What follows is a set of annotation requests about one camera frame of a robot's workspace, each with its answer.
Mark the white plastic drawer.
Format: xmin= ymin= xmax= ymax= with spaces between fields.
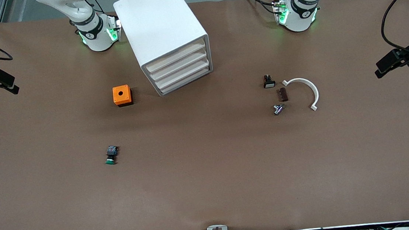
xmin=153 ymin=58 xmax=215 ymax=97
xmin=141 ymin=38 xmax=210 ymax=78
xmin=146 ymin=48 xmax=212 ymax=87

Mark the green mushroom push button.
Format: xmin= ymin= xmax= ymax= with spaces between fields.
xmin=104 ymin=145 xmax=121 ymax=165

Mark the white drawer cabinet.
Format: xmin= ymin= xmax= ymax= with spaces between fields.
xmin=112 ymin=0 xmax=215 ymax=100

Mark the white curved pipe clamp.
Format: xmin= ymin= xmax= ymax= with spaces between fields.
xmin=282 ymin=76 xmax=321 ymax=114

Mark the orange box with hole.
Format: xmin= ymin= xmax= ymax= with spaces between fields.
xmin=112 ymin=84 xmax=134 ymax=108

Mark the black switch with white face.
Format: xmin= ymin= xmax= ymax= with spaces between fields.
xmin=263 ymin=74 xmax=276 ymax=89

